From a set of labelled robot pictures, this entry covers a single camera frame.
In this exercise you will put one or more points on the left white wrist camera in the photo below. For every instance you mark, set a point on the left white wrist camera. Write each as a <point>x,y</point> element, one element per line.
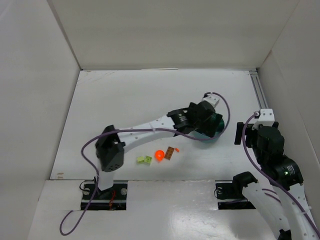
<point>211,98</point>

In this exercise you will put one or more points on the pale green lego brick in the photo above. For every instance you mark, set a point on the pale green lego brick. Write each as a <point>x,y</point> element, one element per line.
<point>140,159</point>

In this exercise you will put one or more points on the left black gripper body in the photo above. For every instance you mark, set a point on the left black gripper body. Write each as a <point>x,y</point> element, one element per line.
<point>211,122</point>

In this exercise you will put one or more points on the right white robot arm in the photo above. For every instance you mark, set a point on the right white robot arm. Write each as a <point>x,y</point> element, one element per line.
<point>292,219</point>

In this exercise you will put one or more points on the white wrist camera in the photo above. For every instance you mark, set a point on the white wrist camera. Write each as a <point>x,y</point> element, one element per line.
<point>211,98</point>
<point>264,117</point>

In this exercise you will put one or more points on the teal round divided container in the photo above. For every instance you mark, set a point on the teal round divided container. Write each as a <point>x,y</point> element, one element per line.
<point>210,130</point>

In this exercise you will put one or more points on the orange round lego dish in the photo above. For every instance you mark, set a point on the orange round lego dish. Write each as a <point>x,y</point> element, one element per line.
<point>159,155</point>

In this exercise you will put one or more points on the aluminium rail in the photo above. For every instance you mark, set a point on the aluminium rail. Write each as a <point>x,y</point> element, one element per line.
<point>262,102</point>

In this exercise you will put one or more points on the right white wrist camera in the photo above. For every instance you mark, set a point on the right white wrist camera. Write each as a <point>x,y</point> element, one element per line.
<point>264,117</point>

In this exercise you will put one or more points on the brown long lego plate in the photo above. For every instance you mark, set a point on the brown long lego plate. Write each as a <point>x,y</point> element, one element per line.
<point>169,153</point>

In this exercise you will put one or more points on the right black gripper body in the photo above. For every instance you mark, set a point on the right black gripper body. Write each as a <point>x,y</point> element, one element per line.
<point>240,133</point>

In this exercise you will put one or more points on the green hollow lego brick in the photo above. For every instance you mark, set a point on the green hollow lego brick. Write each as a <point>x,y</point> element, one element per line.
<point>147,160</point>

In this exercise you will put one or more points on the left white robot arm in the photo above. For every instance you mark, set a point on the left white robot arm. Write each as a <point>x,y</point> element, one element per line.
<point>111,149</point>

